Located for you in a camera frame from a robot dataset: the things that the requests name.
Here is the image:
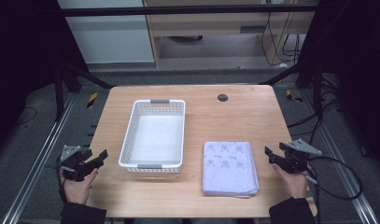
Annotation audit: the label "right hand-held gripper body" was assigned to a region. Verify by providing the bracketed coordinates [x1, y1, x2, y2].
[280, 138, 323, 175]

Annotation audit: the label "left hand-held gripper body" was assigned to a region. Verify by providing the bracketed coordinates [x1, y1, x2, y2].
[58, 145, 96, 183]

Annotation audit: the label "person's right hand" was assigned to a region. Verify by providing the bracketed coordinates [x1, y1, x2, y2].
[271, 163, 310, 200]

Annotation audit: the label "person's left hand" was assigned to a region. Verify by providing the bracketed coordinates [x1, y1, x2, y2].
[59, 167, 99, 205]

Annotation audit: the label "folded white patterned towel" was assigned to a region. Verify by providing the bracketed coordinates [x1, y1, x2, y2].
[202, 140, 260, 199]

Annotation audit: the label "yellow black tape strip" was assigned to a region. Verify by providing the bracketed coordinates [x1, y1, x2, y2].
[285, 89, 304, 104]
[86, 91, 99, 109]

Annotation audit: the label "white perforated plastic basket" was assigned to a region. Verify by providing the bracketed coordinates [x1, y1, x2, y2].
[118, 99, 187, 175]

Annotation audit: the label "black metal stand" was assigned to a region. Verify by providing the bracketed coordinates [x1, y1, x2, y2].
[260, 58, 324, 119]
[52, 60, 117, 123]

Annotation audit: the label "black curtain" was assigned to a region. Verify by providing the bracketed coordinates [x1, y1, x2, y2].
[0, 0, 70, 153]
[298, 0, 380, 172]

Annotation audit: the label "white cabinet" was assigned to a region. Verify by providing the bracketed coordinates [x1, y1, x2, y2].
[57, 0, 156, 65]

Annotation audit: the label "light wooden desk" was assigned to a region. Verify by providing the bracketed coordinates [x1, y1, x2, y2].
[142, 0, 320, 68]

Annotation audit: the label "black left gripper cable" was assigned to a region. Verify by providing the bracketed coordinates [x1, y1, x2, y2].
[55, 161, 68, 203]

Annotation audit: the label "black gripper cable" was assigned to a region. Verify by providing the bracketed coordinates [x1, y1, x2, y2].
[304, 156, 363, 202]
[55, 161, 68, 203]

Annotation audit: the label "aluminium floor rail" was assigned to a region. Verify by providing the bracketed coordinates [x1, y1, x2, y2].
[302, 89, 380, 224]
[1, 92, 77, 224]

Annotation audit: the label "black floor cables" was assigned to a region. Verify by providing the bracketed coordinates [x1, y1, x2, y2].
[286, 74, 345, 138]

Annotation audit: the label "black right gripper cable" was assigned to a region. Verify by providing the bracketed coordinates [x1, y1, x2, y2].
[304, 156, 363, 202]

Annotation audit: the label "thin black floor cable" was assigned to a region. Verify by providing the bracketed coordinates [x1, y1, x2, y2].
[15, 105, 38, 126]

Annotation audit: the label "hanging black cables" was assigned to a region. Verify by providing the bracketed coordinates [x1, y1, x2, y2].
[260, 11, 304, 67]

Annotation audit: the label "black horizontal frame bar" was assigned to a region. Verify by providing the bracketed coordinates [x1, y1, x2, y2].
[59, 3, 318, 18]

